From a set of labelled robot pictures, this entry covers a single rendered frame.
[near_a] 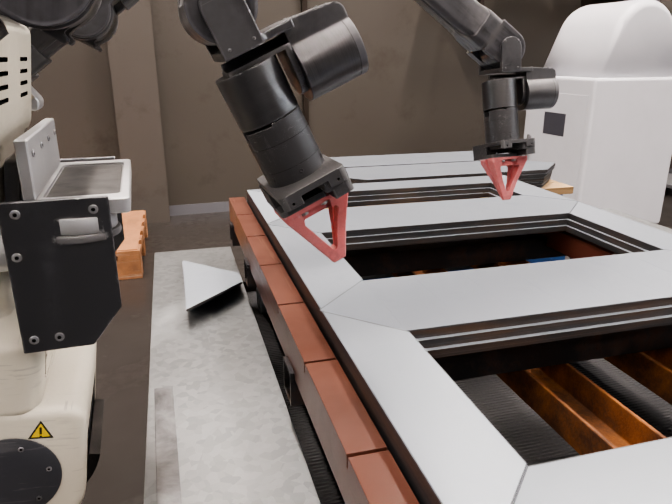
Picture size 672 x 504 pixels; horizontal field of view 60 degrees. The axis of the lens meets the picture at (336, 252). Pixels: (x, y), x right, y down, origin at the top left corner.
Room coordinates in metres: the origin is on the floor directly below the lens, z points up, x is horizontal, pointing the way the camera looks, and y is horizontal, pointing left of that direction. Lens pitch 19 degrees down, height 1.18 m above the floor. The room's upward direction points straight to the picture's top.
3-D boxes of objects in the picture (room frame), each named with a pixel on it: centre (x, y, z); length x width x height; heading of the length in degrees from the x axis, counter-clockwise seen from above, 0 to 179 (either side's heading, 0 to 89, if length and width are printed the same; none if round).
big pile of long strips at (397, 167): (1.88, -0.30, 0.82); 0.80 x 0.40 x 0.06; 106
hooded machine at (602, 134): (4.12, -1.80, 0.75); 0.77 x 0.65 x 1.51; 110
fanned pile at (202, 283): (1.23, 0.28, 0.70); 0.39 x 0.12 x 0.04; 16
